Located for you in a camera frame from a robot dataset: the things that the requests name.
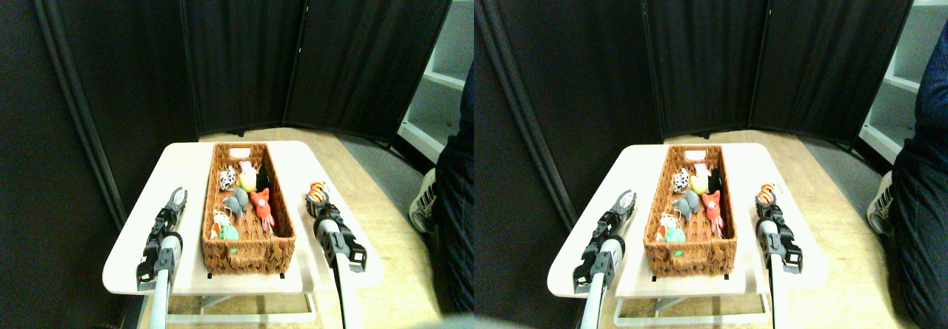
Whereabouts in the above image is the tan and white plush toy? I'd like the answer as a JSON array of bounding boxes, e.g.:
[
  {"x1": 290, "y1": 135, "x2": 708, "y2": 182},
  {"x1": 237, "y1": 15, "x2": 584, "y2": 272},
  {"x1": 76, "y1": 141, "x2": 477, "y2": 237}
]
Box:
[
  {"x1": 655, "y1": 212, "x2": 677, "y2": 242},
  {"x1": 209, "y1": 209, "x2": 231, "y2": 239}
]

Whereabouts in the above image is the grey plush toy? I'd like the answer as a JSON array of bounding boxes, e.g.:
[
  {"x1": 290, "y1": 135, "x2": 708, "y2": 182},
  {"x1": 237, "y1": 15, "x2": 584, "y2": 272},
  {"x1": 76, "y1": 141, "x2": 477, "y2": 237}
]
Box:
[
  {"x1": 672, "y1": 190, "x2": 701, "y2": 222},
  {"x1": 222, "y1": 188, "x2": 250, "y2": 220}
]

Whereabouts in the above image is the green ball toy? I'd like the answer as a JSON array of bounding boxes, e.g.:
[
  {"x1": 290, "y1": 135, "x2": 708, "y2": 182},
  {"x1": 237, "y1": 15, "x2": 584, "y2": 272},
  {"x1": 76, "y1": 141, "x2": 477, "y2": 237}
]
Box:
[
  {"x1": 664, "y1": 227, "x2": 686, "y2": 258},
  {"x1": 219, "y1": 225, "x2": 240, "y2": 256}
]

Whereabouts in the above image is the low white table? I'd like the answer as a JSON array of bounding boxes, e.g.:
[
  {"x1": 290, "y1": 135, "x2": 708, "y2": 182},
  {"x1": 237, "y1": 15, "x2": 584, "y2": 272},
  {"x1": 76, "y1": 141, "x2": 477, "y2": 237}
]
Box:
[
  {"x1": 547, "y1": 144, "x2": 829, "y2": 327},
  {"x1": 102, "y1": 142, "x2": 384, "y2": 325}
]

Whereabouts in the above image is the brown wicker basket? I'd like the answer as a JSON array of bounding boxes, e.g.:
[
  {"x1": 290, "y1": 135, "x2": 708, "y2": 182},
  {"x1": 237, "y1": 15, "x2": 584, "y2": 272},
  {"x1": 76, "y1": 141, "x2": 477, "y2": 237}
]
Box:
[
  {"x1": 643, "y1": 145, "x2": 738, "y2": 278},
  {"x1": 201, "y1": 142, "x2": 297, "y2": 276}
]

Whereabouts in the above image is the black curtain stand pole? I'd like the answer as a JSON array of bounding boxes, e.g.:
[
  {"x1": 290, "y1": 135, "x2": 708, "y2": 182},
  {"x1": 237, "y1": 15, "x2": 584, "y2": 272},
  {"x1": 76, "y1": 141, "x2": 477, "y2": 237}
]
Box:
[
  {"x1": 638, "y1": 0, "x2": 666, "y2": 142},
  {"x1": 176, "y1": 0, "x2": 202, "y2": 139},
  {"x1": 27, "y1": 0, "x2": 127, "y2": 231},
  {"x1": 474, "y1": 0, "x2": 580, "y2": 231},
  {"x1": 747, "y1": 0, "x2": 778, "y2": 133},
  {"x1": 282, "y1": 0, "x2": 315, "y2": 131}
]

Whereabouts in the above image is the white shelf unit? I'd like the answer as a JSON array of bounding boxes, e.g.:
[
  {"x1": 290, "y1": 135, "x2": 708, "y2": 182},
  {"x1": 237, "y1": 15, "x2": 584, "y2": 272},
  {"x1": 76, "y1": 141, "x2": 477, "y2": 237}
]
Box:
[
  {"x1": 397, "y1": 0, "x2": 474, "y2": 165},
  {"x1": 859, "y1": 0, "x2": 948, "y2": 165}
]

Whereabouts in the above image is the person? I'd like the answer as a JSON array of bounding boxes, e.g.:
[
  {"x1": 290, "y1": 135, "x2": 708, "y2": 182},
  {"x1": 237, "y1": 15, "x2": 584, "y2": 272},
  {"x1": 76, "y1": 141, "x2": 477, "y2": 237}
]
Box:
[
  {"x1": 914, "y1": 19, "x2": 948, "y2": 159},
  {"x1": 455, "y1": 59, "x2": 474, "y2": 146}
]

